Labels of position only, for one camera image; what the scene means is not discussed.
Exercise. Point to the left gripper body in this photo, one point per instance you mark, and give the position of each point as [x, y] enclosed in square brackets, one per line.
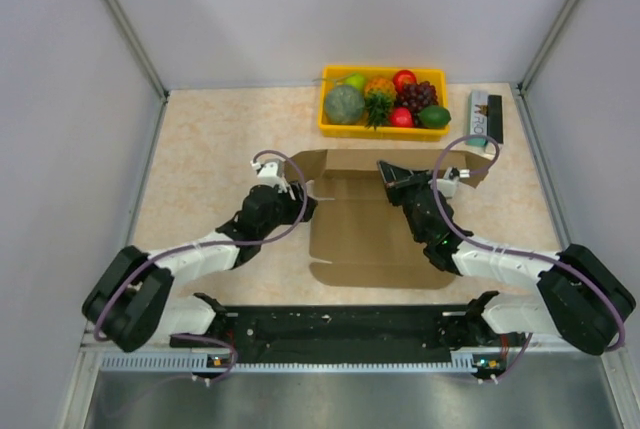
[286, 212]

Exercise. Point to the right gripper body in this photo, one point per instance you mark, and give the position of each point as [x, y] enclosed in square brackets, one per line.
[405, 192]

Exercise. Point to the brown cardboard box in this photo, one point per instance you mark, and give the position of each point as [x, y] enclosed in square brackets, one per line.
[357, 237]

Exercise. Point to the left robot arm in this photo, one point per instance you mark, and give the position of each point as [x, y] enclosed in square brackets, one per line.
[131, 305]

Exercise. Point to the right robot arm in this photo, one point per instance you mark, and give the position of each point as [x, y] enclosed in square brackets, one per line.
[569, 294]

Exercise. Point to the red apple at front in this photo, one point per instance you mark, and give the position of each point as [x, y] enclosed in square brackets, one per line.
[401, 117]

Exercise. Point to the red apple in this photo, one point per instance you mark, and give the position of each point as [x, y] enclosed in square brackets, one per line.
[402, 78]
[401, 117]

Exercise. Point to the dark green lime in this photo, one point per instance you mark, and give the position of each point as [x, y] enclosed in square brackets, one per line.
[434, 117]

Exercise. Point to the dark purple grape bunch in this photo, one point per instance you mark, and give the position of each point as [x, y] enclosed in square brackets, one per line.
[417, 96]

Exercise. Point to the orange pineapple with leaves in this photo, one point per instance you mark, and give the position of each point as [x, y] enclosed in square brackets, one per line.
[379, 95]

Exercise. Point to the green netted melon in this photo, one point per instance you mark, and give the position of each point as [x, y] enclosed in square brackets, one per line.
[344, 105]

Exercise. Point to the red apple at back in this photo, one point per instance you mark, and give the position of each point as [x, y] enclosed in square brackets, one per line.
[402, 78]

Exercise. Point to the light green apple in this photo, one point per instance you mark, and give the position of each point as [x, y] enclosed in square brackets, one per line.
[356, 80]

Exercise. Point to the white and black carton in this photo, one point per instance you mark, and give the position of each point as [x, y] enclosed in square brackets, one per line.
[484, 117]

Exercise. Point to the yellow plastic fruit bin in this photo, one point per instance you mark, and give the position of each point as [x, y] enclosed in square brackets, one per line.
[333, 76]

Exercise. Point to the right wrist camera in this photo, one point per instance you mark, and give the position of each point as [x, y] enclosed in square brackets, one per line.
[447, 185]

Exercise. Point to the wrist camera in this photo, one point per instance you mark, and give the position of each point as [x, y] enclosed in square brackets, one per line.
[447, 185]
[271, 173]

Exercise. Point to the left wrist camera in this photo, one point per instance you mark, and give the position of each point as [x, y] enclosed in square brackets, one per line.
[271, 173]

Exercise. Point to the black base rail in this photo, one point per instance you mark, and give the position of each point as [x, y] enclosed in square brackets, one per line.
[331, 339]

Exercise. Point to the right aluminium frame post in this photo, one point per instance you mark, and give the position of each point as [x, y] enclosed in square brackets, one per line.
[545, 49]

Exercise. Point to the aluminium frame post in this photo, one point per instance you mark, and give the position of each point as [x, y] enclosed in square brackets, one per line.
[545, 49]
[140, 56]

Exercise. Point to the left aluminium frame post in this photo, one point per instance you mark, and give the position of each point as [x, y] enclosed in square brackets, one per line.
[140, 56]

